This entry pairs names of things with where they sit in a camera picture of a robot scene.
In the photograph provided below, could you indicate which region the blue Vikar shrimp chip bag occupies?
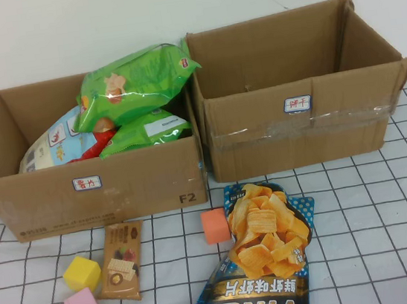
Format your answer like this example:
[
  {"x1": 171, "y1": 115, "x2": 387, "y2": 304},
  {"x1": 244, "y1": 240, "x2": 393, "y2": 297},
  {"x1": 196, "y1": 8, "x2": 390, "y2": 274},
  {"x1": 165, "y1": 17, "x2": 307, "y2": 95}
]
[{"x1": 169, "y1": 173, "x2": 329, "y2": 304}]

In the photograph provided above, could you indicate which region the brown wafer snack packet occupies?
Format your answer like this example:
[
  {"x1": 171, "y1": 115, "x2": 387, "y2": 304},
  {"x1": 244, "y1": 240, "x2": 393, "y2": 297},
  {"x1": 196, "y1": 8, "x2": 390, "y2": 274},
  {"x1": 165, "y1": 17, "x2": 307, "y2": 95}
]
[{"x1": 88, "y1": 219, "x2": 155, "y2": 304}]

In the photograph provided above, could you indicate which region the red snack bag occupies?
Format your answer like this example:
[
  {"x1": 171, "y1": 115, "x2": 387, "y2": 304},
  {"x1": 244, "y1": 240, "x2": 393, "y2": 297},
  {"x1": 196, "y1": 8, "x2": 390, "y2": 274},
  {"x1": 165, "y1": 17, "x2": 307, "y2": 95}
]
[{"x1": 62, "y1": 127, "x2": 121, "y2": 164}]

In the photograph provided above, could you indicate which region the light blue white snack bag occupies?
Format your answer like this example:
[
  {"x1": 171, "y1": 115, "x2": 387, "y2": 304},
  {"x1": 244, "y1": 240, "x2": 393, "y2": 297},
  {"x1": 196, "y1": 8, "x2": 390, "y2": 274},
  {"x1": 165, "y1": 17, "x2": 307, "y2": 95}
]
[{"x1": 10, "y1": 103, "x2": 100, "y2": 174}]

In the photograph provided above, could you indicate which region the cardboard box with clear tape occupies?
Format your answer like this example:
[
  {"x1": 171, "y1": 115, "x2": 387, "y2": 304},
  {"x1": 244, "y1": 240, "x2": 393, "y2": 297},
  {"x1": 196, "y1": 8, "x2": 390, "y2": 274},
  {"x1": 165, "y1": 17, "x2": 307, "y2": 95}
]
[{"x1": 180, "y1": 0, "x2": 407, "y2": 186}]

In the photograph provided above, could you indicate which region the clear packing tape strip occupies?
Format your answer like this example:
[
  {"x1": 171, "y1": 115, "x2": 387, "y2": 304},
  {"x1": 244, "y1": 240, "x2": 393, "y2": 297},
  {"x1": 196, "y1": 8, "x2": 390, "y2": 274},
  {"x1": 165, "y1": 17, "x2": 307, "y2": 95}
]
[{"x1": 208, "y1": 100, "x2": 402, "y2": 148}]

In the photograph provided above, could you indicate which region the small green chip bag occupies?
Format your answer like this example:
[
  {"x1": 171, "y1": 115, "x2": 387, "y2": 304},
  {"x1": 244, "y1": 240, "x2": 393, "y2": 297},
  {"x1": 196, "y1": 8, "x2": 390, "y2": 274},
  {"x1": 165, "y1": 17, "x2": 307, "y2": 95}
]
[{"x1": 93, "y1": 104, "x2": 195, "y2": 161}]

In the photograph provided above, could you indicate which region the orange foam cube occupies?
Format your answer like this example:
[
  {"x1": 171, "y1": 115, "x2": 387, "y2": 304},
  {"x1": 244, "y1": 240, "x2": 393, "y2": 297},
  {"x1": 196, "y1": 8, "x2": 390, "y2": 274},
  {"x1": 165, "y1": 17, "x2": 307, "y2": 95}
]
[{"x1": 199, "y1": 206, "x2": 233, "y2": 245}]

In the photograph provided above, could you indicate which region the cardboard box printed F2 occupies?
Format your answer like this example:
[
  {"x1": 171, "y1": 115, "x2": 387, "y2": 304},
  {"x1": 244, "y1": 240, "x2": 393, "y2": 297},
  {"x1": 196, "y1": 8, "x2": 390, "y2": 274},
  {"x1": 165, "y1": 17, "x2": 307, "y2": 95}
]
[{"x1": 0, "y1": 59, "x2": 213, "y2": 246}]

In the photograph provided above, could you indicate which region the large green chip bag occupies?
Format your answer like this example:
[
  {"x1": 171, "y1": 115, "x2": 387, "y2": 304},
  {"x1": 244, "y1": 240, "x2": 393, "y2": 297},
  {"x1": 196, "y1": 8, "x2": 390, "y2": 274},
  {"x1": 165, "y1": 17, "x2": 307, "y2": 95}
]
[{"x1": 64, "y1": 36, "x2": 209, "y2": 135}]

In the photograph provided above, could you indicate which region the white label red writing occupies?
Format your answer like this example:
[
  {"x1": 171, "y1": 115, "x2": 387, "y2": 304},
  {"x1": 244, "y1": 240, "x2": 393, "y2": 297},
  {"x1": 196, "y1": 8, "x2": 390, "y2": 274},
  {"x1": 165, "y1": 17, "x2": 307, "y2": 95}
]
[
  {"x1": 281, "y1": 94, "x2": 314, "y2": 116},
  {"x1": 71, "y1": 174, "x2": 103, "y2": 193}
]

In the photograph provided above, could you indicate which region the yellow foam cube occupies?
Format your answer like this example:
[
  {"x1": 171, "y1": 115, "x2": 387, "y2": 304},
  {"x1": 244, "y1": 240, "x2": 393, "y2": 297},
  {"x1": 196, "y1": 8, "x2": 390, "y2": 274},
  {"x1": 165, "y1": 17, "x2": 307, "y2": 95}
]
[{"x1": 60, "y1": 253, "x2": 104, "y2": 294}]

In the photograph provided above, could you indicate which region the white black grid tablecloth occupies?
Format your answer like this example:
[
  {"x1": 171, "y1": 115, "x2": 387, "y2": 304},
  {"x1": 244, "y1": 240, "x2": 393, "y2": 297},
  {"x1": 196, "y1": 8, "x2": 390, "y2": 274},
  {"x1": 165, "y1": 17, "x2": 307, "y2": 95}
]
[{"x1": 0, "y1": 71, "x2": 407, "y2": 304}]

